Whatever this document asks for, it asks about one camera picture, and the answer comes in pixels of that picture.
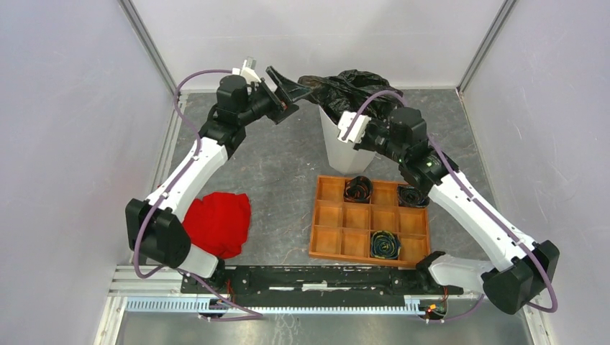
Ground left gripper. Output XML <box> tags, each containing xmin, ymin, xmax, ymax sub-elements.
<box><xmin>237</xmin><ymin>66</ymin><xmax>311</xmax><ymax>126</ymax></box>

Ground white trash bin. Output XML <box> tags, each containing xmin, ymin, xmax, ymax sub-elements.
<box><xmin>318</xmin><ymin>106</ymin><xmax>375</xmax><ymax>175</ymax></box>

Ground black trash bag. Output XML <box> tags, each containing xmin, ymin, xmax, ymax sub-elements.
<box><xmin>298</xmin><ymin>69</ymin><xmax>404</xmax><ymax>124</ymax></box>

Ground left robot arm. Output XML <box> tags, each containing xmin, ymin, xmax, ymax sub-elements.
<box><xmin>125</xmin><ymin>66</ymin><xmax>312</xmax><ymax>293</ymax></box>

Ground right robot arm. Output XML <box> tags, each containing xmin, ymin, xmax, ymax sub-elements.
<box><xmin>353</xmin><ymin>107</ymin><xmax>560</xmax><ymax>315</ymax></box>

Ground rolled sock orange stripes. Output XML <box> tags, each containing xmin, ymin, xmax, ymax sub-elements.
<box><xmin>343</xmin><ymin>175</ymin><xmax>373</xmax><ymax>203</ymax></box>

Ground rolled sock dark green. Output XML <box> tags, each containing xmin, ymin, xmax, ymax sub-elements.
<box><xmin>397</xmin><ymin>185</ymin><xmax>429</xmax><ymax>208</ymax></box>

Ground wooden compartment tray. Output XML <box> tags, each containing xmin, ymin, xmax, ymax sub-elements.
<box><xmin>309</xmin><ymin>175</ymin><xmax>432</xmax><ymax>268</ymax></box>

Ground rolled sock yellow blue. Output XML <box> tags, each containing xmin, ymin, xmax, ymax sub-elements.
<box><xmin>370</xmin><ymin>231</ymin><xmax>401</xmax><ymax>260</ymax></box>

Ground red cloth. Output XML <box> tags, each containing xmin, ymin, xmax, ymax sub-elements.
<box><xmin>183</xmin><ymin>192</ymin><xmax>252</xmax><ymax>259</ymax></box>

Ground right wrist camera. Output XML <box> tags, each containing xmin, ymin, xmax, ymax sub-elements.
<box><xmin>337</xmin><ymin>111</ymin><xmax>371</xmax><ymax>145</ymax></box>

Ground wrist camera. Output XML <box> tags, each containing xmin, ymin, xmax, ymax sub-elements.
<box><xmin>232</xmin><ymin>56</ymin><xmax>261</xmax><ymax>84</ymax></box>
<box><xmin>337</xmin><ymin>111</ymin><xmax>371</xmax><ymax>145</ymax></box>

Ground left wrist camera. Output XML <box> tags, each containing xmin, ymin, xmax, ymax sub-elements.
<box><xmin>232</xmin><ymin>56</ymin><xmax>261</xmax><ymax>84</ymax></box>

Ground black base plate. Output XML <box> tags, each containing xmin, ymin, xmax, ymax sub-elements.
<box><xmin>206</xmin><ymin>265</ymin><xmax>464</xmax><ymax>308</ymax></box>

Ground white slotted cable duct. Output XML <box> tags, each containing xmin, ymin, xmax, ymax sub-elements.
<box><xmin>125</xmin><ymin>297</ymin><xmax>424</xmax><ymax>316</ymax></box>

